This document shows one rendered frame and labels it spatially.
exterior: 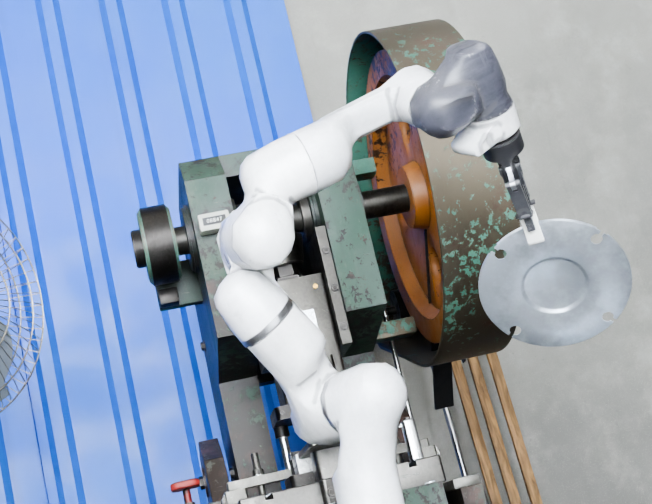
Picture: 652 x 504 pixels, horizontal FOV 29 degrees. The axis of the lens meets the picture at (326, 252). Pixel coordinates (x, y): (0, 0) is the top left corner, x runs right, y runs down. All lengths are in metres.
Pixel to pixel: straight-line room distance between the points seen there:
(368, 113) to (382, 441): 0.57
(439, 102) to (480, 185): 0.57
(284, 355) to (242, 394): 1.02
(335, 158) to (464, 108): 0.24
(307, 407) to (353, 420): 0.10
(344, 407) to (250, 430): 1.02
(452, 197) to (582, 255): 0.38
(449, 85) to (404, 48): 0.69
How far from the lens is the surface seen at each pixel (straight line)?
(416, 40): 2.86
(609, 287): 2.45
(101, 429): 4.02
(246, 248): 1.98
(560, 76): 4.57
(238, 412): 3.06
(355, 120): 2.20
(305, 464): 2.84
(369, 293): 2.84
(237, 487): 2.85
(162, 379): 4.04
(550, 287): 2.44
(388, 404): 2.04
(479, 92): 2.17
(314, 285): 2.86
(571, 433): 4.23
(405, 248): 3.31
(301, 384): 2.10
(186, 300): 3.04
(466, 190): 2.66
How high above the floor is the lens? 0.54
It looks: 13 degrees up
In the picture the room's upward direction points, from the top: 13 degrees counter-clockwise
